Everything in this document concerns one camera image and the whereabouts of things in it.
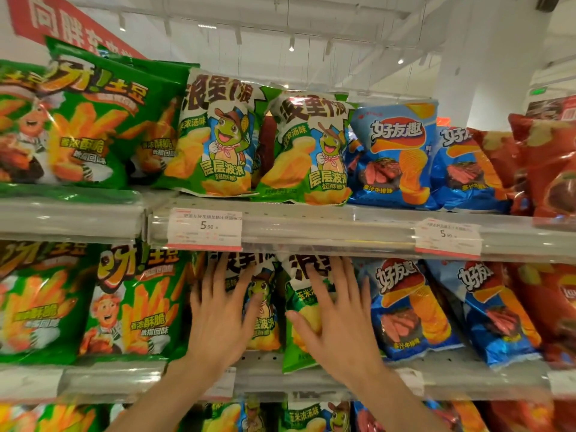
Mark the red hanging banner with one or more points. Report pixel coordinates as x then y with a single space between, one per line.
54 17

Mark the white price label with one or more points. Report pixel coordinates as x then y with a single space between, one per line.
562 383
448 238
411 382
31 384
225 383
204 229

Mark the blue steak-print chips bag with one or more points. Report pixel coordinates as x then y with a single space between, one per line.
405 310
495 319

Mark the green exit sign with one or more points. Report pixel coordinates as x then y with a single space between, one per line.
538 91

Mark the maroon chip bags group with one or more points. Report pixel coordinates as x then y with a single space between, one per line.
549 166

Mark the person's right hand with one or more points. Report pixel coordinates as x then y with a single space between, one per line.
346 337

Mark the frog chip bags group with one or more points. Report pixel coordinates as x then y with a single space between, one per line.
216 148

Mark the green chip bags group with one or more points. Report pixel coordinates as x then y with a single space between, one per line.
112 121

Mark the person's left hand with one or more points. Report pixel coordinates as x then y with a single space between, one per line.
220 328

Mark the grey metal store shelf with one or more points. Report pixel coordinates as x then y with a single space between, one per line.
315 224

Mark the person's left forearm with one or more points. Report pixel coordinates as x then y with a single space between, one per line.
157 404

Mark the red white aisle sign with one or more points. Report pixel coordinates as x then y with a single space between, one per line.
551 107

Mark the green potato stick bag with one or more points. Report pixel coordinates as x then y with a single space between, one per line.
40 310

